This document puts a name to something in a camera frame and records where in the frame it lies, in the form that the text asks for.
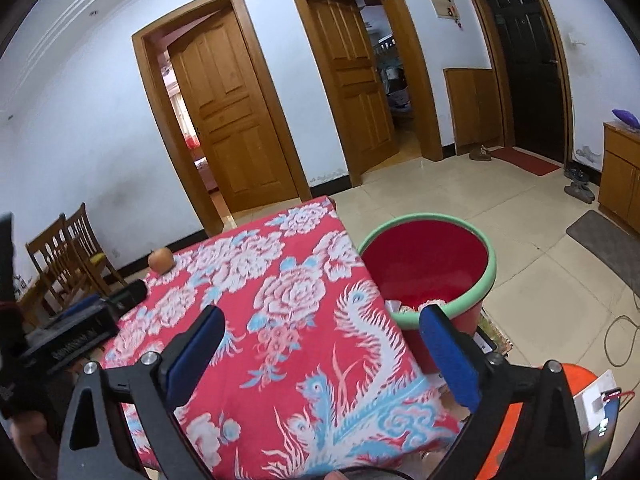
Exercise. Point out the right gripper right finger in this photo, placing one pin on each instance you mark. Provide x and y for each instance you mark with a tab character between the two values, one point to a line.
485	385

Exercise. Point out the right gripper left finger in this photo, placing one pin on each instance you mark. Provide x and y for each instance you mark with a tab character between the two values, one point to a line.
96	441

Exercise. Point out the white paper ball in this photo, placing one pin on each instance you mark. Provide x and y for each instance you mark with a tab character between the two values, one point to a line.
396	306

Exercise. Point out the person's left hand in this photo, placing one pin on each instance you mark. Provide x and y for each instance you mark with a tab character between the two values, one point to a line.
30	434

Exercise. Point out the white power strip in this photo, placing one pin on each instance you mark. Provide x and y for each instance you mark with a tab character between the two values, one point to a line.
590	402

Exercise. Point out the orange plastic stool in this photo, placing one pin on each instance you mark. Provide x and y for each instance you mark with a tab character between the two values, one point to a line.
540	438

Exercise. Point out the near wooden chair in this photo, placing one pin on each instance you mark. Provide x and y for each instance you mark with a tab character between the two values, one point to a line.
54	257

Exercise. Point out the wooden chair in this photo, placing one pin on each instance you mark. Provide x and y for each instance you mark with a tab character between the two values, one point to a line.
90	254
54	257

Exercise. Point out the far wooden chair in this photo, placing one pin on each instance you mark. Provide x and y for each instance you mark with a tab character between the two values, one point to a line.
90	254

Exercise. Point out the book under bucket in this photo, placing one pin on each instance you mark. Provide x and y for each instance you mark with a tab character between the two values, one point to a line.
489	338

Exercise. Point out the apple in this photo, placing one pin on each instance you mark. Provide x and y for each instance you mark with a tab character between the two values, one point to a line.
161	260

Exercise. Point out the red floral tablecloth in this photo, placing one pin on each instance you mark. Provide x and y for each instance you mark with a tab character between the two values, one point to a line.
311	374

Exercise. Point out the grey floor mat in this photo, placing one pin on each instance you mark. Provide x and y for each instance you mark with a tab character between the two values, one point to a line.
609	243

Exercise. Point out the red bucket green rim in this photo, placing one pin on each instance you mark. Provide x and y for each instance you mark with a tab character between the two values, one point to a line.
427	258

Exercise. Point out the left wooden door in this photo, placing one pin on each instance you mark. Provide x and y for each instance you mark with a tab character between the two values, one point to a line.
224	100

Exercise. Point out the wooden door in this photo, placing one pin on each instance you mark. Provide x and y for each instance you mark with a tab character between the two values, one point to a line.
224	100
361	95

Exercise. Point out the dark shoes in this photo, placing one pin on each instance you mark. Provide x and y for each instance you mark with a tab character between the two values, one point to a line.
578	186

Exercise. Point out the wooden cabinet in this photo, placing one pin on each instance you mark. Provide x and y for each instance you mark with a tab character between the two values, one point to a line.
619	188

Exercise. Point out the red doormat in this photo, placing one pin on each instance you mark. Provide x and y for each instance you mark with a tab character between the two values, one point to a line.
533	164

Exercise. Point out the brown shoe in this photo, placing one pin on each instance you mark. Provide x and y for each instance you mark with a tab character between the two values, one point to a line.
480	154

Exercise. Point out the purple object on cabinet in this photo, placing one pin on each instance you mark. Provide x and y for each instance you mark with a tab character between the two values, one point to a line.
627	118

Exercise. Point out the black entrance door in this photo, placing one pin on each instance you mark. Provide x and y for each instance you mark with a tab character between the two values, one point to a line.
534	83

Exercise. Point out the middle wooden door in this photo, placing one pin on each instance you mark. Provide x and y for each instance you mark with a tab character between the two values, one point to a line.
361	95

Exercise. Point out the wooden wall panel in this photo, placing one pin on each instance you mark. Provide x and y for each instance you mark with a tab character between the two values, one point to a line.
474	106

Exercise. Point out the wall fuse box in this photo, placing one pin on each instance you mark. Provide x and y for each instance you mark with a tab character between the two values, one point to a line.
446	9

